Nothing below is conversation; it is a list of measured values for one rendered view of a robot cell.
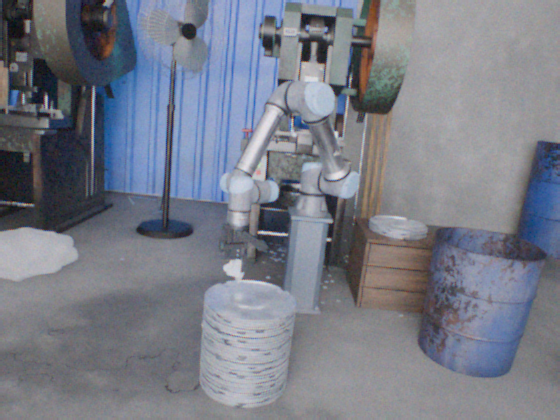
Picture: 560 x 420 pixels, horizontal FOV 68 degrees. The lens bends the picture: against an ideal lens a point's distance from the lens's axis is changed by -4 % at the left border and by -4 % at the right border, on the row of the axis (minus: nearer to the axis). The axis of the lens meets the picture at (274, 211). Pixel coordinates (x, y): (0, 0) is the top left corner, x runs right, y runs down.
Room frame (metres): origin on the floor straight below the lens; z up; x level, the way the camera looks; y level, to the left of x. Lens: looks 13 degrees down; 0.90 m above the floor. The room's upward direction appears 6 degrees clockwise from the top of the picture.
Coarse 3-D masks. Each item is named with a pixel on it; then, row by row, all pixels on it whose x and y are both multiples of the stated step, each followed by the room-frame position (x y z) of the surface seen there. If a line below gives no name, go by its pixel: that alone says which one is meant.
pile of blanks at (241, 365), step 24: (216, 336) 1.16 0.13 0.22; (240, 336) 1.14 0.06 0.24; (264, 336) 1.14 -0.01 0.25; (288, 336) 1.21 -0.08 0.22; (216, 360) 1.15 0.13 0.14; (240, 360) 1.14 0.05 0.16; (264, 360) 1.14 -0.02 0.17; (288, 360) 1.24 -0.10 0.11; (216, 384) 1.15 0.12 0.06; (240, 384) 1.13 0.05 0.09; (264, 384) 1.15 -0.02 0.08
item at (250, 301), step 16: (224, 288) 1.34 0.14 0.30; (240, 288) 1.35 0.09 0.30; (256, 288) 1.37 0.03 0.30; (272, 288) 1.38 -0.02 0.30; (208, 304) 1.20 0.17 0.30; (224, 304) 1.22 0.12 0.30; (240, 304) 1.22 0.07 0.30; (256, 304) 1.23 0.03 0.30; (272, 304) 1.26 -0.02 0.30; (288, 304) 1.27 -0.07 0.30; (240, 320) 1.13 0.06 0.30; (256, 320) 1.13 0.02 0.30; (272, 320) 1.15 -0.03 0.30
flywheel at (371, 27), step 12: (372, 0) 2.85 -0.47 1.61; (372, 12) 2.90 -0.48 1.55; (372, 24) 2.94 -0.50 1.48; (372, 36) 2.67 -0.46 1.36; (372, 48) 2.64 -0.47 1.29; (360, 60) 3.03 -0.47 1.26; (372, 60) 2.79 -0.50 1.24; (360, 72) 2.97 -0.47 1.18; (360, 84) 2.91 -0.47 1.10; (360, 96) 2.83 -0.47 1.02
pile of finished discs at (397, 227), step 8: (376, 216) 2.24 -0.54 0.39; (384, 216) 2.27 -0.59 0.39; (392, 216) 2.27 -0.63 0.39; (376, 224) 2.07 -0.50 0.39; (384, 224) 2.09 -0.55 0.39; (392, 224) 2.09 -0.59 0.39; (400, 224) 2.10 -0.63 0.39; (408, 224) 2.12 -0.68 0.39; (416, 224) 2.16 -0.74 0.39; (376, 232) 2.06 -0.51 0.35; (384, 232) 2.05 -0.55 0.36; (392, 232) 2.00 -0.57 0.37; (400, 232) 1.99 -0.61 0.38; (408, 232) 1.99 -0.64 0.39; (416, 232) 2.01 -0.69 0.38; (424, 232) 2.03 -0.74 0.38
